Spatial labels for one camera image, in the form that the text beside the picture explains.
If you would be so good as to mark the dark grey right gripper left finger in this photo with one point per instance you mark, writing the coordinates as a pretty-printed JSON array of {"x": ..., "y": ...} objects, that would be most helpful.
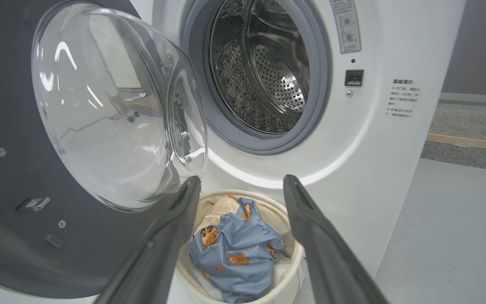
[{"x": 154, "y": 257}]

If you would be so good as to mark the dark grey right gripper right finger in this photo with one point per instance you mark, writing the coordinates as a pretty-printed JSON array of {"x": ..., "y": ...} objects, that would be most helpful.
[{"x": 327, "y": 261}]

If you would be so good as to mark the blue cartoon print garment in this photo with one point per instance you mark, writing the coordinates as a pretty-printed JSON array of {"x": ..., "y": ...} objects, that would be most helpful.
[{"x": 238, "y": 253}]

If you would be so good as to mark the dark grey round washer door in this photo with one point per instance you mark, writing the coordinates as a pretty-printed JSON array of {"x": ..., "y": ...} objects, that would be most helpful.
[{"x": 11, "y": 105}]

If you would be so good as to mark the cream fabric laundry basket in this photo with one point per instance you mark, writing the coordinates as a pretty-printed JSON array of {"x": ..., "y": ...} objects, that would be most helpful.
[{"x": 213, "y": 207}]

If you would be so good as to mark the white front-load washing machine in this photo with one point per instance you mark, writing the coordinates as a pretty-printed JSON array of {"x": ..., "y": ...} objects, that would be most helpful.
[{"x": 373, "y": 169}]

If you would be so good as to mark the metal door latch hook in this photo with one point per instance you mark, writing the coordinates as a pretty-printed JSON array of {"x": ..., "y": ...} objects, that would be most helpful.
[{"x": 36, "y": 204}]

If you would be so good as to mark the clear glass door bowl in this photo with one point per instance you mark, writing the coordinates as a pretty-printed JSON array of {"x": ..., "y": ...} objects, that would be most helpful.
[{"x": 112, "y": 126}]

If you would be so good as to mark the grey rubber door gasket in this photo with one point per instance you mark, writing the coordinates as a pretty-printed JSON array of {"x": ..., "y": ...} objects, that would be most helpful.
[{"x": 319, "y": 84}]

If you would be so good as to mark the black door lock socket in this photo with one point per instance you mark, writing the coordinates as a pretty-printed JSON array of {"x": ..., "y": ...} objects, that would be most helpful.
[{"x": 354, "y": 78}]

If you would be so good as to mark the printed text notice sticker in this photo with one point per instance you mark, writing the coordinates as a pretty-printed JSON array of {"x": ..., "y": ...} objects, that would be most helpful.
[{"x": 403, "y": 99}]

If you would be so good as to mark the wooden floor strip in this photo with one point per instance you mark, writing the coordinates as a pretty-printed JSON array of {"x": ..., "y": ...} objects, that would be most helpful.
[{"x": 471, "y": 142}]

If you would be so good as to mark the perforated steel washer drum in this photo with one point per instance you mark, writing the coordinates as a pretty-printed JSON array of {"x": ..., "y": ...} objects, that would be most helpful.
[{"x": 260, "y": 63}]

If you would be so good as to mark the grey warning label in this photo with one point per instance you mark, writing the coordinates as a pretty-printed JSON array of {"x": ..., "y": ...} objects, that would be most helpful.
[{"x": 346, "y": 29}]

